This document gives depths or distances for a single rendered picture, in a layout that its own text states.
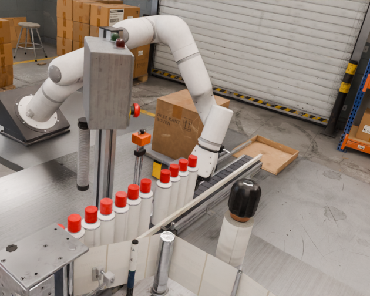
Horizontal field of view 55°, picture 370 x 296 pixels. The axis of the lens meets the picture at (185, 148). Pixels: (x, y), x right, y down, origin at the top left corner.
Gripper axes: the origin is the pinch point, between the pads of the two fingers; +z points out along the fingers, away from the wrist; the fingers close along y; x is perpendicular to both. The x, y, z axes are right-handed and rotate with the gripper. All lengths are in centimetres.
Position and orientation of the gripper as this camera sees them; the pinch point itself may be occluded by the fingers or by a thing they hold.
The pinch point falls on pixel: (194, 185)
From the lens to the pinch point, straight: 136.3
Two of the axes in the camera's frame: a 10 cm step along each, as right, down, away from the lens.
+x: 5.0, 0.4, 8.6
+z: -3.3, 9.3, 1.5
